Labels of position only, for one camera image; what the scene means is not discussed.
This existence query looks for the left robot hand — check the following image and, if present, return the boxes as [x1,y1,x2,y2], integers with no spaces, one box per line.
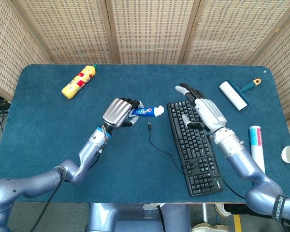
[102,97,145,129]

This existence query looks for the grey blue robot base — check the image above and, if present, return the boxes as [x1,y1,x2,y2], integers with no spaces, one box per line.
[86,203,191,232]

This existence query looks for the tangled floor cables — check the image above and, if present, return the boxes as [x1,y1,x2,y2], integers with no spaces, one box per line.
[0,94,12,140]

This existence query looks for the yellow plastic bottle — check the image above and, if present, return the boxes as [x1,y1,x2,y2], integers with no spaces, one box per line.
[61,63,99,100]

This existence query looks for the blue felt table mat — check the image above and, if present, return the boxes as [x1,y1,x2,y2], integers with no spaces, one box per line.
[0,64,290,204]

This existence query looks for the blue white toothpaste tube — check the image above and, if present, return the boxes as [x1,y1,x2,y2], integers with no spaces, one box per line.
[129,105,165,118]

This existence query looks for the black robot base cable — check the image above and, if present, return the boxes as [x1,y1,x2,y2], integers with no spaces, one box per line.
[156,204,166,232]

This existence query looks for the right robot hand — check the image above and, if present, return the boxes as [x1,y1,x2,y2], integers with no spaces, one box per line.
[175,83,228,133]

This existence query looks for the black computer keyboard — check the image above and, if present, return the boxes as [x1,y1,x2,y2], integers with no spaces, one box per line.
[167,98,224,197]

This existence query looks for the beige shoe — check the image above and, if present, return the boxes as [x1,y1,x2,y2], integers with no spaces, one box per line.
[192,223,230,232]
[214,203,232,218]

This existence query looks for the woven bamboo screen panel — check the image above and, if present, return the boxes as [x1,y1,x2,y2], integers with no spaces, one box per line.
[178,0,290,65]
[0,0,51,102]
[246,4,290,145]
[99,0,201,65]
[12,0,119,65]

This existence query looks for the black keyboard usb cable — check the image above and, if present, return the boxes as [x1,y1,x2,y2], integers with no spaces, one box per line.
[147,122,221,178]

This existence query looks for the white lint roll refill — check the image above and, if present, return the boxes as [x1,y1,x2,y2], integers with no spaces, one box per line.
[248,125,266,174]

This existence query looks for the teal handled lint roller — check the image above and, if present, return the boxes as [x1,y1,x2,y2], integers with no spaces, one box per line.
[218,78,261,112]

